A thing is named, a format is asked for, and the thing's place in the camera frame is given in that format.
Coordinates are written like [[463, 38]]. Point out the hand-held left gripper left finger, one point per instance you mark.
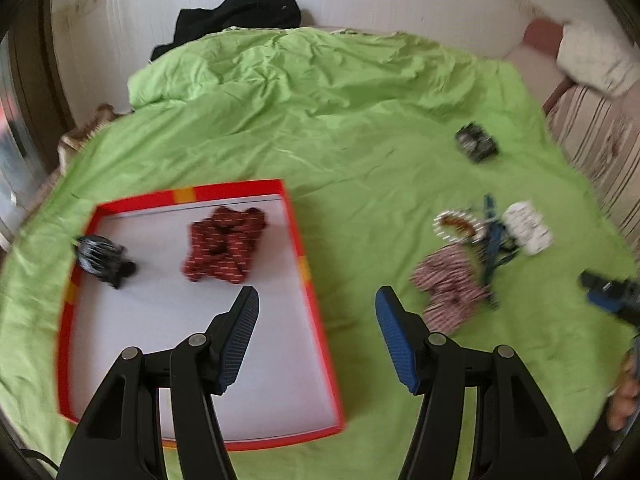
[[239, 340]]

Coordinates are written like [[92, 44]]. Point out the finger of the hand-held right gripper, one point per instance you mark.
[[607, 292]]

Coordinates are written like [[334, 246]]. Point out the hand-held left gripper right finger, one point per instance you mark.
[[395, 340]]

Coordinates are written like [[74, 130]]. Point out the red white checkered scrunchie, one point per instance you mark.
[[447, 287]]

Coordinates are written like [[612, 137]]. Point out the red tray with white inside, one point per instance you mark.
[[165, 310]]

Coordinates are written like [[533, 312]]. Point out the person's right hand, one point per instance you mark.
[[625, 395]]

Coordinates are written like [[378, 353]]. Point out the dark red patterned scrunchie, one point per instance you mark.
[[225, 245]]

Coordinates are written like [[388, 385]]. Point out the striped bed sheet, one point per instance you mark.
[[600, 145]]

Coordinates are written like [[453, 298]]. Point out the black hair claw clip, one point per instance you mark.
[[102, 260]]

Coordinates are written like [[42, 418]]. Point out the black grey scrunchie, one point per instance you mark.
[[477, 141]]

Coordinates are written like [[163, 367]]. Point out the green blanket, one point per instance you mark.
[[350, 125]]

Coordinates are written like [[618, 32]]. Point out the white pillow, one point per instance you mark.
[[595, 57]]

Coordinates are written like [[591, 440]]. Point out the tan patterned blanket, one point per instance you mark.
[[85, 132]]

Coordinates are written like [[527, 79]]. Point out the pink cushion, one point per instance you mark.
[[542, 35]]

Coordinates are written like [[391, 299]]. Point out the stained glass door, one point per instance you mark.
[[15, 150]]

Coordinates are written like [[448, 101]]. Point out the black garment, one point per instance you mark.
[[235, 17]]

